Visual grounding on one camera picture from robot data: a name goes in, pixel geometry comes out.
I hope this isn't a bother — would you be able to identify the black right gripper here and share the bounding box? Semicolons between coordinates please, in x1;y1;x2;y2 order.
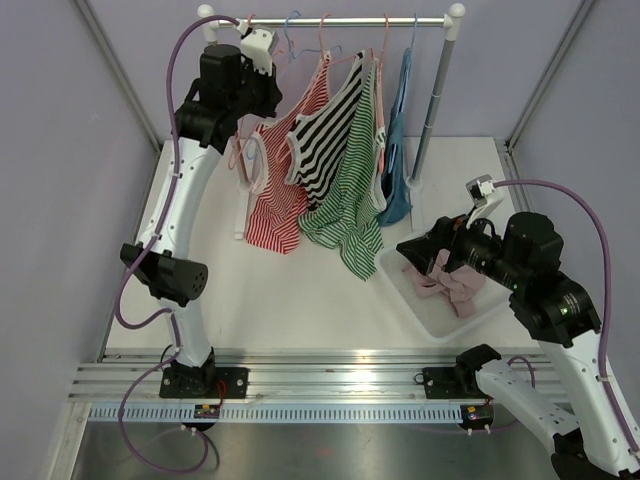
397;204;527;290

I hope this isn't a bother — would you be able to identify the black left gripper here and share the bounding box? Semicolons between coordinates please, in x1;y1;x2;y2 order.
227;56;282;119

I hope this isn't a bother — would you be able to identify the mauve pink tank top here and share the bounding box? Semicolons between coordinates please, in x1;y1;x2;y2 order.
403;250;486;319

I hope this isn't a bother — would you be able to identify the light blue wire hanger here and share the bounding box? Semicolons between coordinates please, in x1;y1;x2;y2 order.
239;10;341;162

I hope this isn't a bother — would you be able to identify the pink wire hanger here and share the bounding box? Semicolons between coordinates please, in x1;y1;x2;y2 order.
373;14;390;175
273;12;376;162
227;12;296;172

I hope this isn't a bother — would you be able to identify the red white striped tank top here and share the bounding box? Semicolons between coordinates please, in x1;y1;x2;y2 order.
245;51;332;255

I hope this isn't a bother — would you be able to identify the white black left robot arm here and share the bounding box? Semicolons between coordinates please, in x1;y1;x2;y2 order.
120;44;282;399

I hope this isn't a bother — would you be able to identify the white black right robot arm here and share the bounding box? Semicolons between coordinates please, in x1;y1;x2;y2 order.
396;212;639;479

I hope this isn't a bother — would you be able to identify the blue tank top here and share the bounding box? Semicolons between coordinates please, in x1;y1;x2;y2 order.
378;47;412;227

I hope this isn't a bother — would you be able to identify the black white striped tank top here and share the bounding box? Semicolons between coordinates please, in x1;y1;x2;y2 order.
285;51;365;211

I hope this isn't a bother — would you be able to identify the green white striped tank top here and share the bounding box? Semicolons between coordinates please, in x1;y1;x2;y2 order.
298;59;386;281

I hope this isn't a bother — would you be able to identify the white plastic basket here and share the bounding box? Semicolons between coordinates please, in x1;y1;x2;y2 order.
376;244;507;343

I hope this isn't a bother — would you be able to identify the white silver clothes rack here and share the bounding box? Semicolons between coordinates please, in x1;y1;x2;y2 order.
196;2;467;241

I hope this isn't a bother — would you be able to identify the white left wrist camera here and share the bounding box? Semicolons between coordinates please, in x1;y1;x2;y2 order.
236;20;279;76

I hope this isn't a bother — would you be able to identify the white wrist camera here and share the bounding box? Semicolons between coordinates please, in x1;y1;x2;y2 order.
236;20;279;76
466;174;504;229

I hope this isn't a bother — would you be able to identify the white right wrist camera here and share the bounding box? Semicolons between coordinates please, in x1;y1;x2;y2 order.
466;174;504;229

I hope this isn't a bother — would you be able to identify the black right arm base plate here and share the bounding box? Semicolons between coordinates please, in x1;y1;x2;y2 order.
421;366;486;400

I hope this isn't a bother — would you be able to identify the aluminium mounting rail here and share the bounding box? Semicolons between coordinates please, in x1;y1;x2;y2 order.
68;348;457;403

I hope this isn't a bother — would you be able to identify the white slotted cable duct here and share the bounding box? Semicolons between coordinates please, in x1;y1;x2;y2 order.
89;402;462;424

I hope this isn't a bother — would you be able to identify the blue wire hanger rightmost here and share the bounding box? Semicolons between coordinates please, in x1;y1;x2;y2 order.
384;12;420;174

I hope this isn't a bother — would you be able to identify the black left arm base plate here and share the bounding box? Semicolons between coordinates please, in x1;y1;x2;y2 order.
159;364;249;400

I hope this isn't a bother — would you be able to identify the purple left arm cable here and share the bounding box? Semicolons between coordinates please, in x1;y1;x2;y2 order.
113;14;241;474

